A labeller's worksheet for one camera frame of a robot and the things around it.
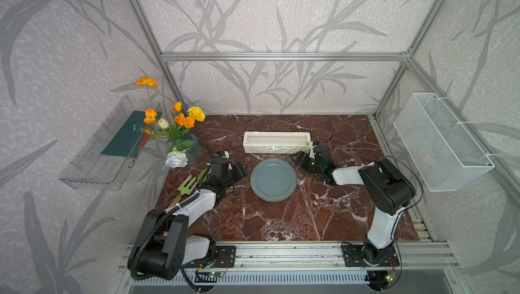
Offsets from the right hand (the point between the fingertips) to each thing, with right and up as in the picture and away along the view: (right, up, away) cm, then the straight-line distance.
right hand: (293, 157), depth 97 cm
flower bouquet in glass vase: (-45, +7, -18) cm, 49 cm away
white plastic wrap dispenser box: (-7, +7, +2) cm, 10 cm away
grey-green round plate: (-10, -10, -3) cm, 15 cm away
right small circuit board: (+31, -38, -28) cm, 56 cm away
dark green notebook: (-59, +9, -29) cm, 67 cm away
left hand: (-23, -3, -7) cm, 24 cm away
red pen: (-54, +9, -28) cm, 62 cm away
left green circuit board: (-30, -38, -26) cm, 55 cm away
